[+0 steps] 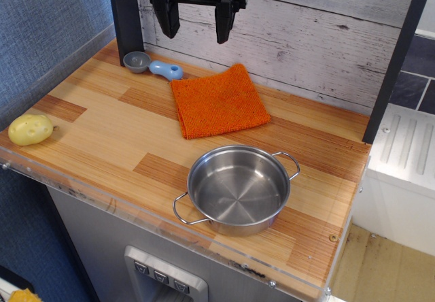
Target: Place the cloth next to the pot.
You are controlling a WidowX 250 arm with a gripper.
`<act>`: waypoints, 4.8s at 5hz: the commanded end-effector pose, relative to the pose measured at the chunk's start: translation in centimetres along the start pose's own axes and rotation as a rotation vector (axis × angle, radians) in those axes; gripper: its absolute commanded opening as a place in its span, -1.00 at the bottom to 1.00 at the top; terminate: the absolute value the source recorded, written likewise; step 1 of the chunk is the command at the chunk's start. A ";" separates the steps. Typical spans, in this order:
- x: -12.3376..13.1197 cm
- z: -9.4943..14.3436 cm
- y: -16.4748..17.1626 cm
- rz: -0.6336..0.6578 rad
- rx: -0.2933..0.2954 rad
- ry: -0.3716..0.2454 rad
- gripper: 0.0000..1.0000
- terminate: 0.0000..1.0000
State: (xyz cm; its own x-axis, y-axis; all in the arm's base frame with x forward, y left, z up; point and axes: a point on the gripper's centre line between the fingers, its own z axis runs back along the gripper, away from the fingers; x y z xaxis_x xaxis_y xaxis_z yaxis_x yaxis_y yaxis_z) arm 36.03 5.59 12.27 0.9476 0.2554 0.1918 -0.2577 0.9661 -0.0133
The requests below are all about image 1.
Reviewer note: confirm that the orange knitted cloth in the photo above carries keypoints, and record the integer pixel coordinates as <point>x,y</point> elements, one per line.
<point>218,104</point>

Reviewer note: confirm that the stainless steel pot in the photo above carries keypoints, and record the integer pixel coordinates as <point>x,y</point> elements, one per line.
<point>239,190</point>

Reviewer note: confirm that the grey blue measuring scoop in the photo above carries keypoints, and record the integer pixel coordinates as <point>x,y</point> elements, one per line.
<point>138,62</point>

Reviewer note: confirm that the yellow toy potato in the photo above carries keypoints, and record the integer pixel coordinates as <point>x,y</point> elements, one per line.
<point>29,129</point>

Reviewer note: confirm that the clear acrylic table edge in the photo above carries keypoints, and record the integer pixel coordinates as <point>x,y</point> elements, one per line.
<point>296,255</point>

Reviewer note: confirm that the silver toy fridge cabinet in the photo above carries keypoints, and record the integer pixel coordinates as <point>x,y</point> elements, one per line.
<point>100,234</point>

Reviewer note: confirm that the grey dispenser button panel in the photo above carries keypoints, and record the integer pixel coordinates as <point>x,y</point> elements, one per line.
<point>154,279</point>

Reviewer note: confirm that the white toy sink unit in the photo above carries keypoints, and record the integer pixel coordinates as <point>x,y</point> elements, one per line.
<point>396,197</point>

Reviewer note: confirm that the yellow object bottom corner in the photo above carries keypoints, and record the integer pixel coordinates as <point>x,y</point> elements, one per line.
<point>23,296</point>

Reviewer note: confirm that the black left frame post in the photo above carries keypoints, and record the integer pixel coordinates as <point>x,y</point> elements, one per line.
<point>128,29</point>

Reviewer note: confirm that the black frame post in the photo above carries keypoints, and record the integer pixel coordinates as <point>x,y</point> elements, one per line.
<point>128,29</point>
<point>404,41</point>

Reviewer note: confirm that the black right frame post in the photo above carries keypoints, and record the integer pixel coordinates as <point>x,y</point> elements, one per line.
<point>404,41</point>

